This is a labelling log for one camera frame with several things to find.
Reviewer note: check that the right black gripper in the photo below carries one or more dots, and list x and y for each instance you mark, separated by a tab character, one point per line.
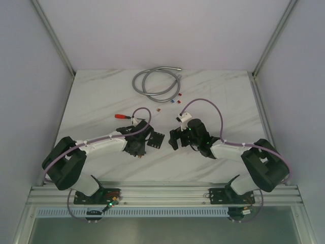
175	134

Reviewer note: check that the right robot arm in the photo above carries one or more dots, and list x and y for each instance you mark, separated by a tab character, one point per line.
265	169

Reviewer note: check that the aluminium mounting rail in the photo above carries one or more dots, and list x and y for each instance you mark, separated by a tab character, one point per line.
145	194

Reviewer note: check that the red handled screwdriver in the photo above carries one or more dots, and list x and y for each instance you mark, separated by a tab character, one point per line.
121	116

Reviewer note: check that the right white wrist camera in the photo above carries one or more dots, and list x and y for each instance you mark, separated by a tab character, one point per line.
183	119

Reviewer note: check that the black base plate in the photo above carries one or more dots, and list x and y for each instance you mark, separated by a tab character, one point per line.
104	196
218	197

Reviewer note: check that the slotted cable duct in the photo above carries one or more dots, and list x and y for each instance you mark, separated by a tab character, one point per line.
129	212

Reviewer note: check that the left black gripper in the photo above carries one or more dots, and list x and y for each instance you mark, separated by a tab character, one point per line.
149	134

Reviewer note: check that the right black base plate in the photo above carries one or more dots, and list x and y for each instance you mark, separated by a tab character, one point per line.
218	197

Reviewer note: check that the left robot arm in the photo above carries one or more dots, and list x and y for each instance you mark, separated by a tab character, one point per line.
65	162

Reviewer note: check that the black fuse box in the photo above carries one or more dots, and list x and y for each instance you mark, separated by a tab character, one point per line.
157	140

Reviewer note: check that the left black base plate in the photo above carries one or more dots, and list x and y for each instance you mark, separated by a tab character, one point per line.
104	196

